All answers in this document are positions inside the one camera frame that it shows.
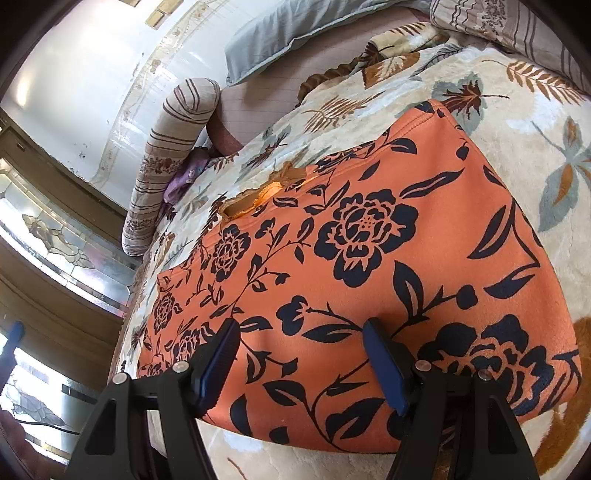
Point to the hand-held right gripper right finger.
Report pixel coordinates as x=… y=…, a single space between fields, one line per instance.
x=383 y=367

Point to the striped pillow at right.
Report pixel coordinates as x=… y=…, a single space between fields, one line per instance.
x=508 y=23

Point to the striped rolled quilt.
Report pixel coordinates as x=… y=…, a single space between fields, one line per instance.
x=180 y=120

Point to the leaf print blanket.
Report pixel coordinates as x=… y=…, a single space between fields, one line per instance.
x=531 y=115

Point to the grey pillow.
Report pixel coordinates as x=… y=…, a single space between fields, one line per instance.
x=286 y=32

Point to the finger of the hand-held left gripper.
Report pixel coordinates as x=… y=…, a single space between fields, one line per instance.
x=16 y=331

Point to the orange floral shirt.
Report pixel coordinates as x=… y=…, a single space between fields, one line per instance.
x=369 y=277

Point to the stained glass window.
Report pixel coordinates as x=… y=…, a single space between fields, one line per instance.
x=69 y=244

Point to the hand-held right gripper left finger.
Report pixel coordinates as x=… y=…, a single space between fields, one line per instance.
x=217 y=367

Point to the purple cloth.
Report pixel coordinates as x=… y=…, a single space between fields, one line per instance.
x=182 y=177

